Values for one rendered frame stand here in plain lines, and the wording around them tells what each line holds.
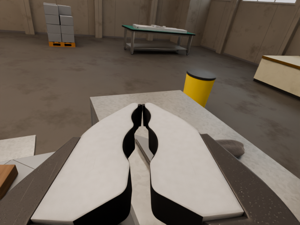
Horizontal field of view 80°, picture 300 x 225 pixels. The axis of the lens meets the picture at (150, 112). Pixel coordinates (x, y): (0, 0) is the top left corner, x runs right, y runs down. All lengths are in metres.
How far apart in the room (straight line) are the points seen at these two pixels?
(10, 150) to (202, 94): 2.41
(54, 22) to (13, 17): 2.53
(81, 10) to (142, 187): 8.86
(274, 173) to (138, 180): 0.50
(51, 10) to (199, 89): 5.35
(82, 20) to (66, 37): 2.40
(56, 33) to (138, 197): 6.66
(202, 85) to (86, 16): 7.26
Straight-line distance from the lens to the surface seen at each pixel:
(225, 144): 0.80
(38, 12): 9.10
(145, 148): 0.66
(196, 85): 2.82
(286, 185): 0.82
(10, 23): 9.21
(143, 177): 0.61
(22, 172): 0.94
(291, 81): 5.83
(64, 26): 6.97
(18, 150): 1.24
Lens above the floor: 1.52
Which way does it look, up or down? 30 degrees down
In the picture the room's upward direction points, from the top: 8 degrees clockwise
